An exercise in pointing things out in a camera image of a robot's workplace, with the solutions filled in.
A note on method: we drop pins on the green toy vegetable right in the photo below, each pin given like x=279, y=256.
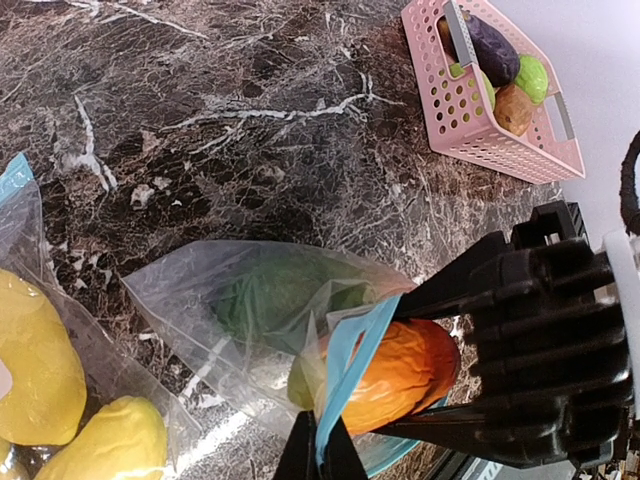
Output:
x=532, y=79

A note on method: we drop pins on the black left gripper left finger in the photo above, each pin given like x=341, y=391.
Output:
x=297, y=461

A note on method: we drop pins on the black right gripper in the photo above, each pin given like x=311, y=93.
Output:
x=581, y=428

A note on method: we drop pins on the orange red toy pepper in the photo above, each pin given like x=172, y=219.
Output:
x=415, y=366

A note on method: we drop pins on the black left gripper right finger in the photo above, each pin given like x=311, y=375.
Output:
x=341, y=461

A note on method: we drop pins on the pink plastic basket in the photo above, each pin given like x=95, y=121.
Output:
x=456, y=99

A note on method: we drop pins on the large clear zip bag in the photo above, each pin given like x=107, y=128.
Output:
x=109, y=372

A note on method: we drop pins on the small clear zip bag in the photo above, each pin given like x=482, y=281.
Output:
x=170, y=294

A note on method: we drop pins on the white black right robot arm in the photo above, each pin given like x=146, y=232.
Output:
x=625, y=288

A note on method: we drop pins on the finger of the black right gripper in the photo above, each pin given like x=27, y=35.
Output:
x=441, y=294

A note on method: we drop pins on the purple toy eggplant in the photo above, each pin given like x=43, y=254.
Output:
x=496, y=57

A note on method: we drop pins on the brown toy potato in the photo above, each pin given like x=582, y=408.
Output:
x=513, y=110

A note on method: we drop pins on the yellow toy lemon front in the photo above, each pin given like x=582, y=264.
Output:
x=45, y=393

